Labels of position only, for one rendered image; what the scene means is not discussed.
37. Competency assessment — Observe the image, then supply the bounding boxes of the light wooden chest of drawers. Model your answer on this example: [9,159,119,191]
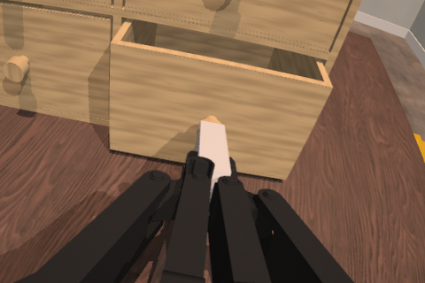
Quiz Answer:
[0,0,362,126]

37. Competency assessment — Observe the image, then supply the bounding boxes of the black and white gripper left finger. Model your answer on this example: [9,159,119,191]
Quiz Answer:
[13,120,215,283]

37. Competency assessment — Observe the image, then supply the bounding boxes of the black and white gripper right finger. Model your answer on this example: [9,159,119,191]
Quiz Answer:
[208,123,354,283]

